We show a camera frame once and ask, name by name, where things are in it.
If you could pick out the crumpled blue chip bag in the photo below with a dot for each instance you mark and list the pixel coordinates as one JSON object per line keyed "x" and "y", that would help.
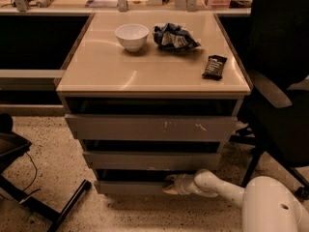
{"x": 173, "y": 37}

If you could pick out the black snack bar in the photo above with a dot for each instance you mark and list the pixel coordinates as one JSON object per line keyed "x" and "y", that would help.
{"x": 214, "y": 67}

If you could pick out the grey top drawer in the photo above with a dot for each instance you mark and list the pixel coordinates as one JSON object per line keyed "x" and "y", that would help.
{"x": 151, "y": 128}

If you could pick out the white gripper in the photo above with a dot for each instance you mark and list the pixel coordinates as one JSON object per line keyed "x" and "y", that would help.
{"x": 181, "y": 183}

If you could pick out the grey drawer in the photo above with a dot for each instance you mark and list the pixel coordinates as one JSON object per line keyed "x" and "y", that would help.
{"x": 133, "y": 182}
{"x": 151, "y": 160}
{"x": 151, "y": 128}

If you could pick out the grey drawer cabinet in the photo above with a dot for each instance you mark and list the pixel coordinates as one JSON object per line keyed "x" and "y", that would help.
{"x": 104, "y": 79}

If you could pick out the black stand left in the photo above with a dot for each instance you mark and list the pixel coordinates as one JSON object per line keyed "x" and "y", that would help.
{"x": 52, "y": 171}

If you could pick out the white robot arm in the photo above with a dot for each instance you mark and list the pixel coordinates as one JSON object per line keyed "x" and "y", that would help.
{"x": 266, "y": 204}

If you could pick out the black office chair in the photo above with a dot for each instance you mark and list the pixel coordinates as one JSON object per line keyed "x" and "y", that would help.
{"x": 276, "y": 113}

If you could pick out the white bowl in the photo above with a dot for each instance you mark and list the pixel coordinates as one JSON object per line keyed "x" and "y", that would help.
{"x": 132, "y": 37}

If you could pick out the grey bottom drawer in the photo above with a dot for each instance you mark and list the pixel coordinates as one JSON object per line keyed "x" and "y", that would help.
{"x": 133, "y": 182}

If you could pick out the grey middle drawer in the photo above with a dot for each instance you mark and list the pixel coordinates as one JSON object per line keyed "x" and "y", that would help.
{"x": 151, "y": 160}

